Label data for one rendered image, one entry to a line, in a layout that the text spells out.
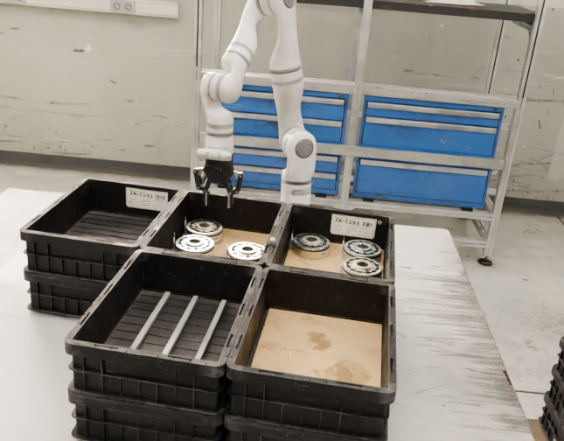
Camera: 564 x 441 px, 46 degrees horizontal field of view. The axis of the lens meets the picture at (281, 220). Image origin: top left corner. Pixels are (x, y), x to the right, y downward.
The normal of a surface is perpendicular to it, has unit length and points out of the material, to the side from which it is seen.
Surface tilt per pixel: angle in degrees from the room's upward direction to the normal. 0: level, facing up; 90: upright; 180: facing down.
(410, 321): 0
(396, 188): 90
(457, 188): 90
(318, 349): 0
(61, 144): 90
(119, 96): 90
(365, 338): 0
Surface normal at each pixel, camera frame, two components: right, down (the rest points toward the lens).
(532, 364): 0.07, -0.91
